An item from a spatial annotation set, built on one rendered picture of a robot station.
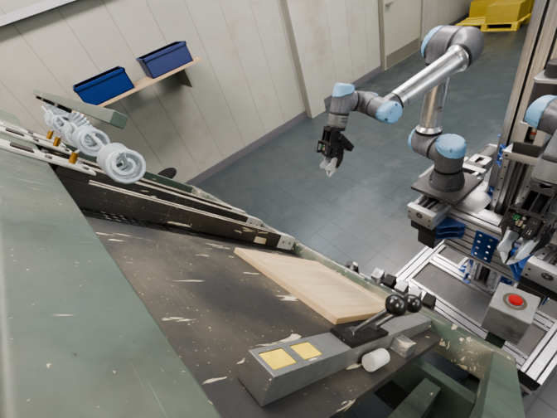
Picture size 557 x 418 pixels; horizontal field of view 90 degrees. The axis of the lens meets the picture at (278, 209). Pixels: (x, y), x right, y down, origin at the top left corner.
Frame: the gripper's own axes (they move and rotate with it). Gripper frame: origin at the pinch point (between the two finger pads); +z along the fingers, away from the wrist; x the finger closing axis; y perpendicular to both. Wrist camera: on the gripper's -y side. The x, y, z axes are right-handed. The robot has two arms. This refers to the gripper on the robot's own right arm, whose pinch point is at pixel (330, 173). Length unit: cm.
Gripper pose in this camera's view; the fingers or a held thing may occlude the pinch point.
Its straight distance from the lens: 122.2
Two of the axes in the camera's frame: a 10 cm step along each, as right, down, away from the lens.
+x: 5.5, 4.2, -7.2
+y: -8.3, 1.6, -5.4
